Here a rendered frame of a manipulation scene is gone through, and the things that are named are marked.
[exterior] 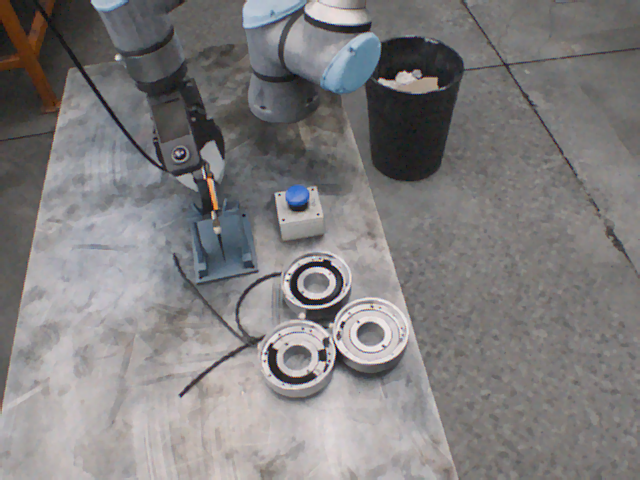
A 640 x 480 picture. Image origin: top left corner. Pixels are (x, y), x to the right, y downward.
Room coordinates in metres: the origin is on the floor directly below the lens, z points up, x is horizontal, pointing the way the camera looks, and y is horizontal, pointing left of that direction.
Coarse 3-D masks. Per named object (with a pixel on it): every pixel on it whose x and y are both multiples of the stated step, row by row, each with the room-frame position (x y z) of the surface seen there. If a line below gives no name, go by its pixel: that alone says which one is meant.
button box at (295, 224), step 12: (312, 192) 0.67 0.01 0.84; (288, 204) 0.64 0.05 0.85; (312, 204) 0.64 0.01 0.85; (288, 216) 0.62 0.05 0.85; (300, 216) 0.62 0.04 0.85; (312, 216) 0.62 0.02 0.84; (288, 228) 0.61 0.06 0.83; (300, 228) 0.61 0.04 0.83; (312, 228) 0.61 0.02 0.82; (288, 240) 0.61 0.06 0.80
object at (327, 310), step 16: (304, 256) 0.54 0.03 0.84; (320, 256) 0.54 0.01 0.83; (336, 256) 0.53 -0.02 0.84; (288, 272) 0.52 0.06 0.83; (304, 272) 0.52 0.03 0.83; (320, 272) 0.52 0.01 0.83; (288, 288) 0.49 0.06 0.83; (304, 288) 0.49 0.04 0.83; (288, 304) 0.47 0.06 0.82; (336, 304) 0.45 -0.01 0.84
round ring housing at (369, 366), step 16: (352, 304) 0.45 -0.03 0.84; (368, 304) 0.45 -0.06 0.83; (384, 304) 0.45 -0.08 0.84; (336, 320) 0.42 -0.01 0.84; (368, 320) 0.42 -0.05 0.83; (400, 320) 0.42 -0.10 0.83; (352, 336) 0.40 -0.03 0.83; (384, 336) 0.40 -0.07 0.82; (400, 336) 0.39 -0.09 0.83; (368, 352) 0.38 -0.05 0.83; (400, 352) 0.37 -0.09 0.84; (368, 368) 0.35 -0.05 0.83; (384, 368) 0.35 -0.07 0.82
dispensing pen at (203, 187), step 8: (200, 184) 0.61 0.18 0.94; (208, 184) 0.61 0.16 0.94; (200, 192) 0.60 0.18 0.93; (208, 192) 0.61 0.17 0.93; (208, 200) 0.60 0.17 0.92; (208, 208) 0.59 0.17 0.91; (216, 216) 0.60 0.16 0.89; (216, 224) 0.59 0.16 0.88; (216, 232) 0.58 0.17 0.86; (224, 256) 0.56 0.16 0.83
